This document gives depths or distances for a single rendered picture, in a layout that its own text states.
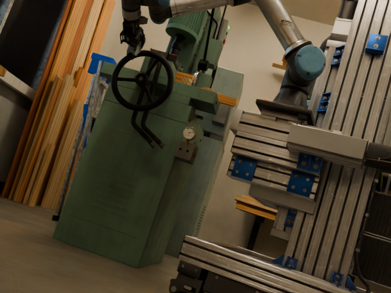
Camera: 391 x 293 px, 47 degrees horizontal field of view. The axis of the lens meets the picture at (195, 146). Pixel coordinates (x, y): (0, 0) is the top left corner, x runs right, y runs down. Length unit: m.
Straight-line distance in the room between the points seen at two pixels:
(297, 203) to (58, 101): 2.28
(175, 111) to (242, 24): 3.04
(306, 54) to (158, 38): 3.50
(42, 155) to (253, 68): 2.46
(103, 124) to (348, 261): 1.26
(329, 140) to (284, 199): 0.36
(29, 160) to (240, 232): 2.19
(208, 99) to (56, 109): 1.71
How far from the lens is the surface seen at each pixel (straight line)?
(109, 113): 2.26
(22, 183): 3.55
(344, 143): 1.63
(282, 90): 1.86
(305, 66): 1.73
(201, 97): 2.18
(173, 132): 2.15
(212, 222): 4.62
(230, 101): 2.33
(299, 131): 1.65
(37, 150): 3.58
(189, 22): 2.44
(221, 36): 2.77
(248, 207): 4.12
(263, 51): 5.00
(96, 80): 3.15
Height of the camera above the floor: 0.30
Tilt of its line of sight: 9 degrees up
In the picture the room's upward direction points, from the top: 18 degrees clockwise
